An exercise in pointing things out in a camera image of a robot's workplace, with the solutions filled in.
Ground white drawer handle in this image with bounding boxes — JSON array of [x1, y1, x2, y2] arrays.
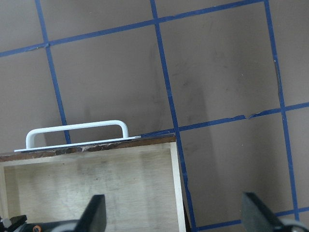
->
[[14, 120, 141, 152]]

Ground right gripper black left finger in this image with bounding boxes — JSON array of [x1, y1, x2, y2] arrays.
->
[[74, 194, 107, 232]]

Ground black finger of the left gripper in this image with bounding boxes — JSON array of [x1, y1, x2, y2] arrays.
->
[[0, 215, 27, 232]]

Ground light wood drawer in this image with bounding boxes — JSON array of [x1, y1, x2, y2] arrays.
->
[[0, 135, 186, 232]]

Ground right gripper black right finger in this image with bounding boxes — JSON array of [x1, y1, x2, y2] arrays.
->
[[241, 192, 284, 232]]

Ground grey orange scissors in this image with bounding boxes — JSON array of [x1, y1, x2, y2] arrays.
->
[[21, 222, 77, 232]]

